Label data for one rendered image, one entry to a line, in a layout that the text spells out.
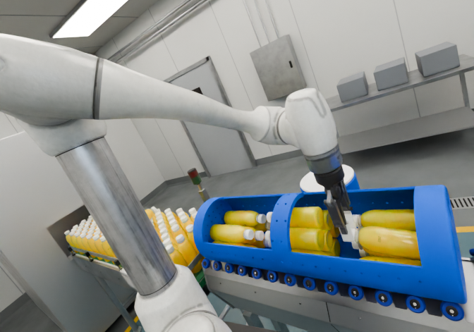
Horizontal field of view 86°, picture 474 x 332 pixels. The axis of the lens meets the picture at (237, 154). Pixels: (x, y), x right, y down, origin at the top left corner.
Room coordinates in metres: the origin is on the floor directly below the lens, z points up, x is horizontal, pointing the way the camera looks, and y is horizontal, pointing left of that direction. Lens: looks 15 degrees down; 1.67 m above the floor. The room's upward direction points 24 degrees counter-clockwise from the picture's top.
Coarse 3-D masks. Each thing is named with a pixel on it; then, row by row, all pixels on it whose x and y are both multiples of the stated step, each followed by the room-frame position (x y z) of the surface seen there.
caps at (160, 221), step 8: (88, 216) 2.25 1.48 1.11; (160, 216) 1.49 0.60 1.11; (168, 216) 1.46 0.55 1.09; (80, 224) 2.11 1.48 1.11; (88, 224) 2.04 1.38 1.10; (152, 224) 1.44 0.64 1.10; (160, 224) 1.37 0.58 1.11; (72, 232) 2.00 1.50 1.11; (88, 232) 1.82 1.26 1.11; (96, 232) 1.74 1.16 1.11
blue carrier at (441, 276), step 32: (320, 192) 0.78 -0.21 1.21; (352, 192) 0.73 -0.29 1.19; (384, 192) 0.68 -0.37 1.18; (416, 192) 0.55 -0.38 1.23; (288, 224) 0.71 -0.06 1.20; (416, 224) 0.49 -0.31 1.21; (448, 224) 0.45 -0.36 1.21; (224, 256) 0.88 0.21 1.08; (256, 256) 0.76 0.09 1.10; (288, 256) 0.67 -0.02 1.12; (320, 256) 0.61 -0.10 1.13; (352, 256) 0.73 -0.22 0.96; (448, 256) 0.42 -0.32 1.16; (384, 288) 0.52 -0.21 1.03; (416, 288) 0.46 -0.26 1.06; (448, 288) 0.42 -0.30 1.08
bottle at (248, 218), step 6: (246, 210) 1.03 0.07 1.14; (228, 216) 1.06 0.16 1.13; (234, 216) 1.03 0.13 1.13; (240, 216) 1.01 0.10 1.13; (246, 216) 0.98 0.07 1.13; (252, 216) 0.97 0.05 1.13; (228, 222) 1.05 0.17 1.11; (234, 222) 1.02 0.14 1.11; (240, 222) 1.00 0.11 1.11; (246, 222) 0.98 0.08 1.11; (252, 222) 0.96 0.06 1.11; (258, 222) 0.96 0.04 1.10
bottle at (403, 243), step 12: (360, 228) 0.61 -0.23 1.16; (372, 228) 0.58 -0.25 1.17; (384, 228) 0.57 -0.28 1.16; (396, 228) 0.56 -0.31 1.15; (360, 240) 0.58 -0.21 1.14; (372, 240) 0.56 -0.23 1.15; (384, 240) 0.54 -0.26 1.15; (396, 240) 0.53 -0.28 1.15; (408, 240) 0.51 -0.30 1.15; (384, 252) 0.54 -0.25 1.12; (396, 252) 0.52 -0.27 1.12; (408, 252) 0.50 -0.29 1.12
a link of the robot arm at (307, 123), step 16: (288, 96) 0.62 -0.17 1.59; (304, 96) 0.57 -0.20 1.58; (320, 96) 0.58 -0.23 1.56; (288, 112) 0.60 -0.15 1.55; (304, 112) 0.56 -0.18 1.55; (320, 112) 0.56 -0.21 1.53; (288, 128) 0.61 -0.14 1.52; (304, 128) 0.57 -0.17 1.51; (320, 128) 0.56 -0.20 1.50; (288, 144) 0.66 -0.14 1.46; (304, 144) 0.58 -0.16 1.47; (320, 144) 0.56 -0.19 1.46; (336, 144) 0.58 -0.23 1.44
